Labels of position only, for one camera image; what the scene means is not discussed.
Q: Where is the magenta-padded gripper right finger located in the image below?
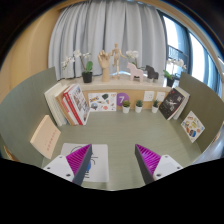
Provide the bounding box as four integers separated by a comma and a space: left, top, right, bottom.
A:
134, 143, 184, 185

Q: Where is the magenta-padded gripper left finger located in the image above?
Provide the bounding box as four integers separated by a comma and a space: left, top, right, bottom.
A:
43, 143, 94, 187

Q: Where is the white mouse pad with drawing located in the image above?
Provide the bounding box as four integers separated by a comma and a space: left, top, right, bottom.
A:
59, 142, 110, 183

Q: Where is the beige booklet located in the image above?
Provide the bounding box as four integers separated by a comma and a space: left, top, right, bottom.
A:
29, 114, 62, 160

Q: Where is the colourful sticker sheet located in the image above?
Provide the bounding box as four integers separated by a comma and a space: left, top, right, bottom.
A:
180, 110, 206, 144

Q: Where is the orange-edged chair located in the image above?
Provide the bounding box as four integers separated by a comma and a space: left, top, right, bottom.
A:
3, 144, 19, 163

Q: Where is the small plant in white pot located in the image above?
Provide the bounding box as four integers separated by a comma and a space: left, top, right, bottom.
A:
151, 99, 160, 114
121, 100, 131, 115
134, 99, 144, 114

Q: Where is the brown book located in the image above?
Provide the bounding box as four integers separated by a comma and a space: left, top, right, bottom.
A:
54, 84, 79, 126

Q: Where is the black hardcover book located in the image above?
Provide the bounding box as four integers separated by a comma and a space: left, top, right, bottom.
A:
158, 87, 186, 121

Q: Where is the thick white book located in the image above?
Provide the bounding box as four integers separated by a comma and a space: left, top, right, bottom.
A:
171, 86, 191, 121

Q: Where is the green desk divider panel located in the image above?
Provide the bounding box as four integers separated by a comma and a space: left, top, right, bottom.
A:
0, 66, 58, 168
178, 71, 224, 154

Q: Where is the white card with stickers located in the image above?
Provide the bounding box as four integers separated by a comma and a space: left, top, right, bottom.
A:
87, 92, 118, 112

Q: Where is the round purple number sign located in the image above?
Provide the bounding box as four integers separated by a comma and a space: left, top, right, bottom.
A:
116, 92, 130, 107

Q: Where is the large white orchid black pot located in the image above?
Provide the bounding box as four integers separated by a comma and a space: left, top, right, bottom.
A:
162, 58, 186, 88

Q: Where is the beige wooden desk shelf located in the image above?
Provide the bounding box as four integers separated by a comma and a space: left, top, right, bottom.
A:
58, 74, 173, 111

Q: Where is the white orchid in black pot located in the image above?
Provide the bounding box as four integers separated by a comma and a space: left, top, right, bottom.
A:
60, 49, 94, 84

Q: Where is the black horse figurine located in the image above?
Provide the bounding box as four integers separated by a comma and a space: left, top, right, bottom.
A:
144, 64, 160, 81

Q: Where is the pink horse figurine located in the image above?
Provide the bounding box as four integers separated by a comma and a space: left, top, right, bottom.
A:
126, 62, 145, 83

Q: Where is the wooden hand model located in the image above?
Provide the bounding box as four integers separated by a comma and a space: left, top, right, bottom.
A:
97, 49, 112, 83

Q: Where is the white orchid behind horses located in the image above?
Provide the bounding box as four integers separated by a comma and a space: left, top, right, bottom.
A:
125, 49, 146, 73

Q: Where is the dark-framed window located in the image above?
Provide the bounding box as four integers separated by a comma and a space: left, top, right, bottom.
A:
156, 9, 224, 101

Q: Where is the grey curtain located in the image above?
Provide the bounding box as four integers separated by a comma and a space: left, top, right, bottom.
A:
48, 0, 167, 81

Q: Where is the white wall socket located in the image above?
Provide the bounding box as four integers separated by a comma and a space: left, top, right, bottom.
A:
155, 91, 167, 103
143, 90, 155, 102

